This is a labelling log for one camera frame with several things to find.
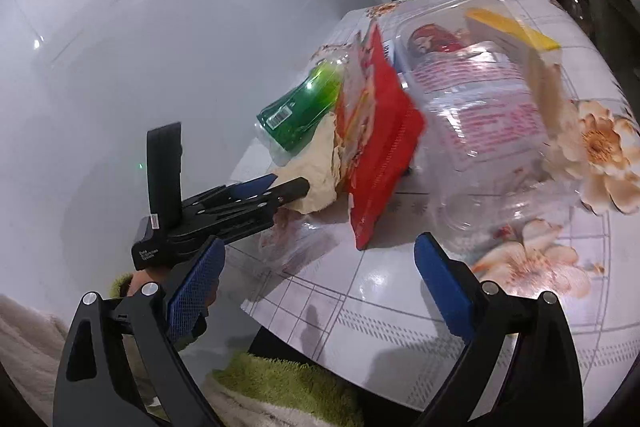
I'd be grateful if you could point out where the crushed green plastic bottle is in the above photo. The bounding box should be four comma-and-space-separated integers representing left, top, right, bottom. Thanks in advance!
256, 44, 361, 152

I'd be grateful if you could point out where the red capped plastic bottle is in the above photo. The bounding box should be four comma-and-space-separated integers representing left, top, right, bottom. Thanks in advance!
552, 0, 593, 25

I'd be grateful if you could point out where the person's left hand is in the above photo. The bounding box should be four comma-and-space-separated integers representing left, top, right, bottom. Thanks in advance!
128, 271, 171, 296

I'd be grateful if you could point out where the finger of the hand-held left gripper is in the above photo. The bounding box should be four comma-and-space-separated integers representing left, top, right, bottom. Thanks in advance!
260, 177, 311, 212
227, 173, 279, 200

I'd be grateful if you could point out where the clear plastic clamshell container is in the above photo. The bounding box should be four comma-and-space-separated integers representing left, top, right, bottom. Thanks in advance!
392, 0, 576, 258

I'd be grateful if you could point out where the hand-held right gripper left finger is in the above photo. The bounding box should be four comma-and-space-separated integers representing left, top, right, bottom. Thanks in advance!
52, 235, 227, 427

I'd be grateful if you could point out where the yellow and white carton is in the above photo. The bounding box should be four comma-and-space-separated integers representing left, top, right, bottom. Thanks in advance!
465, 7, 568, 140

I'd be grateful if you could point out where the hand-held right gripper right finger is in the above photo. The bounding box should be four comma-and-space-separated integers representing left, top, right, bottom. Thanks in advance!
414, 232, 585, 427

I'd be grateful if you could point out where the beige paper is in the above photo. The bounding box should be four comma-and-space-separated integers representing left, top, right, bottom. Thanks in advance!
272, 113, 343, 214

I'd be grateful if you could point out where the red snack packet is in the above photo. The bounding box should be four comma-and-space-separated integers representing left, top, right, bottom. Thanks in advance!
334, 21, 427, 251

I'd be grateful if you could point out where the floral tablecloth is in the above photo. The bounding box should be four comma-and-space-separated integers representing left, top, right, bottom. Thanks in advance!
220, 0, 640, 423

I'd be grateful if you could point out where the clear plastic wrapper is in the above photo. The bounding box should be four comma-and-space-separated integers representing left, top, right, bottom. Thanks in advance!
257, 207, 361, 275

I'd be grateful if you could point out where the green fuzzy cloth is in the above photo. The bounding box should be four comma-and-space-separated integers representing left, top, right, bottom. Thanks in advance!
212, 351, 366, 427

